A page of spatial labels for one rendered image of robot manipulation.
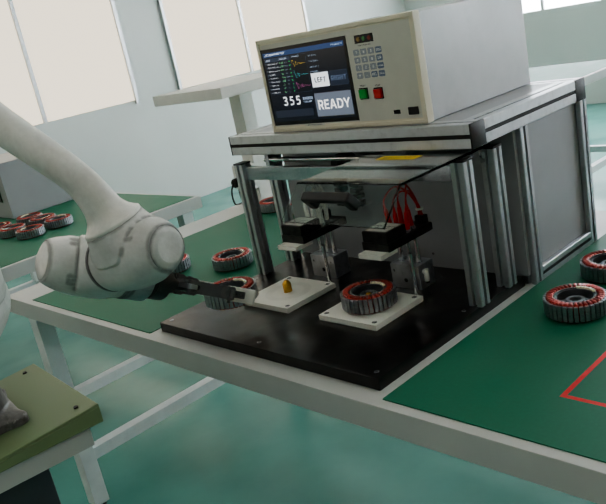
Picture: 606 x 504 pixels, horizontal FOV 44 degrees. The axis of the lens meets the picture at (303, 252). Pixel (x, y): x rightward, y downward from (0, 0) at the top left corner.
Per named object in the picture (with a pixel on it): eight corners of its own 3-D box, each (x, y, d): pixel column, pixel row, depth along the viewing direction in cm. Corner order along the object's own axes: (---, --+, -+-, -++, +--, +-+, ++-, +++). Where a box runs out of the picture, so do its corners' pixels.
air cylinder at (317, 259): (336, 278, 171) (332, 256, 170) (313, 275, 177) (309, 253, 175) (351, 270, 175) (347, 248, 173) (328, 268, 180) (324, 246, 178)
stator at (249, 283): (229, 314, 148) (225, 297, 147) (195, 307, 156) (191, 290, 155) (270, 294, 155) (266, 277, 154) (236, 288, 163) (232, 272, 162)
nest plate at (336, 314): (376, 331, 139) (375, 325, 139) (319, 320, 150) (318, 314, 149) (423, 301, 149) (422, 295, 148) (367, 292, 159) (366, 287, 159)
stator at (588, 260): (593, 289, 143) (591, 271, 142) (572, 270, 153) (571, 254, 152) (652, 278, 142) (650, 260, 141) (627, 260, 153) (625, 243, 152)
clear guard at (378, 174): (383, 230, 118) (377, 193, 116) (281, 222, 135) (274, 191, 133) (493, 174, 138) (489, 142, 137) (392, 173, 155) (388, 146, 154)
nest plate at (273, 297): (288, 313, 156) (287, 308, 156) (242, 304, 167) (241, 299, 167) (335, 287, 166) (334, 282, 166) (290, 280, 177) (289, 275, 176)
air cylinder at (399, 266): (421, 290, 154) (417, 265, 152) (393, 286, 159) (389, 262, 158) (435, 281, 157) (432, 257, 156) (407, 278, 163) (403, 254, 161)
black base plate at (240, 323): (380, 391, 122) (378, 379, 121) (162, 331, 167) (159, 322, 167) (525, 285, 151) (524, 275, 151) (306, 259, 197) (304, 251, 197)
